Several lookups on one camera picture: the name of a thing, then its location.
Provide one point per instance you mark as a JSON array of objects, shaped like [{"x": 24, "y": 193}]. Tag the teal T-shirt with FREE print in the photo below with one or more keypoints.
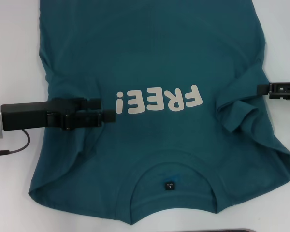
[{"x": 159, "y": 48}]

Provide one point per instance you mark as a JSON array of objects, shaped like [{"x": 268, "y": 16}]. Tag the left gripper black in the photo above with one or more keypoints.
[{"x": 26, "y": 116}]

